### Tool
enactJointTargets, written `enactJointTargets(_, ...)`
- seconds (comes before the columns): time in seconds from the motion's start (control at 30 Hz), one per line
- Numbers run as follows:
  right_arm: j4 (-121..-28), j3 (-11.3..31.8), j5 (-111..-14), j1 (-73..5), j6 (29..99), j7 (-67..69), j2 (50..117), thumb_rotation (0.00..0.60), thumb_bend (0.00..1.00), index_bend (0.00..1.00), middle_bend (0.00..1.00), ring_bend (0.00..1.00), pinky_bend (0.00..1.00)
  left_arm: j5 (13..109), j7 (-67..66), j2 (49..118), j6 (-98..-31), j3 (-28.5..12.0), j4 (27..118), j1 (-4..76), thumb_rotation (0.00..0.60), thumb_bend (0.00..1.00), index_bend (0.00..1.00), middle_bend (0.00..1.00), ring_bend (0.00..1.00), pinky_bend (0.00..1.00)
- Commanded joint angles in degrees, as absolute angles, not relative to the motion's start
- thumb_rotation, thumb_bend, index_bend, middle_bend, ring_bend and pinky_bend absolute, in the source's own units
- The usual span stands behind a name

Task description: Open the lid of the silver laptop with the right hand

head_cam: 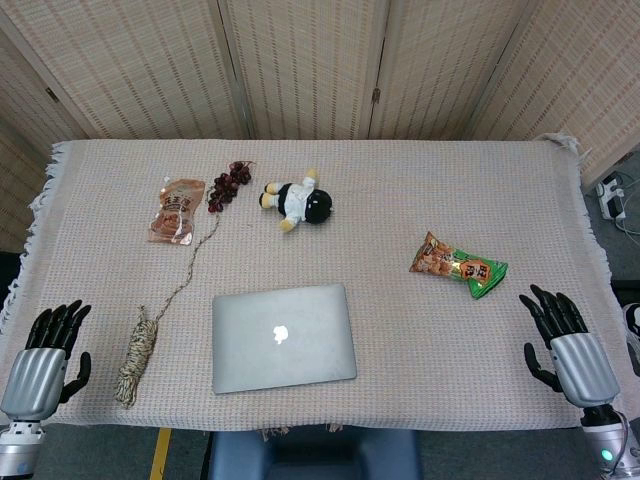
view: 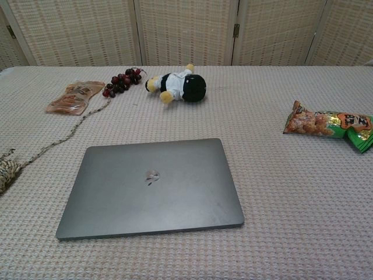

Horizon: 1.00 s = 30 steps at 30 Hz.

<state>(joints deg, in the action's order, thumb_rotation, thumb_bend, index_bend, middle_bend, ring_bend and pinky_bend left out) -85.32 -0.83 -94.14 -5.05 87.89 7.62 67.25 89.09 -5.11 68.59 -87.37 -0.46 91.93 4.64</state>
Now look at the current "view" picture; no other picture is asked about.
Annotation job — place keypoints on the grey laptop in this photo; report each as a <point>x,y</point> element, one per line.
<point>151,198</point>

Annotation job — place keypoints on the black and white plush doll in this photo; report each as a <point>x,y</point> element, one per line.
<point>175,83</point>

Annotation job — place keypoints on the dark red grape bunch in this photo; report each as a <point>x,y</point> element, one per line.
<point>121,81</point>

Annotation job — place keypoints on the beige waffle-weave tablecloth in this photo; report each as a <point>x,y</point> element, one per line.
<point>262,204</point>

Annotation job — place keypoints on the woven folding screen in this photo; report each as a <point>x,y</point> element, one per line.
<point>186,29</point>

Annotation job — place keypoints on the orange snack pouch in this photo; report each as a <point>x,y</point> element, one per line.
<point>73,99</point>

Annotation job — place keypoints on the green and orange snack bag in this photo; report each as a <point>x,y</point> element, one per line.
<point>320,124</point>

